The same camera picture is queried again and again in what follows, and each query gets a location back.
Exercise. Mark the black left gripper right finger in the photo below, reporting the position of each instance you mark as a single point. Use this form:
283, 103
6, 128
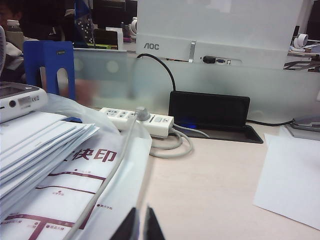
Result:
153, 230

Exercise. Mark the white power strip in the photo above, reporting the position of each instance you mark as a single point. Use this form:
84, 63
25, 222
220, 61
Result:
120, 116

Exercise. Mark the white electronic device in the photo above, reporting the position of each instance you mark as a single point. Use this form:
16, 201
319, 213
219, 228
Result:
25, 105

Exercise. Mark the blue patterned flag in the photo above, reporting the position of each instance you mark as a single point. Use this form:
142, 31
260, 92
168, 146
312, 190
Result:
83, 20

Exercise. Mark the white paper sheet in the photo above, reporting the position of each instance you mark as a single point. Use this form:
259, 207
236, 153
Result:
295, 175

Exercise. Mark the black flip-up desk socket box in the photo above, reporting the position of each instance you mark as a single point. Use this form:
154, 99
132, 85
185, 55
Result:
207, 107

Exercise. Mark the plain water bottle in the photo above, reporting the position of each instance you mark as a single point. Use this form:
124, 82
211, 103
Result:
13, 32

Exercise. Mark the translucent printed plastic bag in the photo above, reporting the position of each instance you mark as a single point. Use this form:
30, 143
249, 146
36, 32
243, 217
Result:
62, 215

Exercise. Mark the frosted glass desk partition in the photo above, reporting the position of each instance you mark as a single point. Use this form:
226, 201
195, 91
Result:
225, 82

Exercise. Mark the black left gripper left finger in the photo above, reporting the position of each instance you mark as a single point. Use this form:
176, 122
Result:
128, 230

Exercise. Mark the grey stapler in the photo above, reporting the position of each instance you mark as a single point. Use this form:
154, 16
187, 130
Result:
307, 123

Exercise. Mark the white paper stack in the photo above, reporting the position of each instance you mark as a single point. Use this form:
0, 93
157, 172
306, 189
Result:
37, 145

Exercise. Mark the white desk fan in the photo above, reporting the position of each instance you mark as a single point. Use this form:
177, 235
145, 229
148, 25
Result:
301, 40
133, 27

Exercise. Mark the white AOC monitor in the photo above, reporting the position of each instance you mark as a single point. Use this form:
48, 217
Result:
212, 25

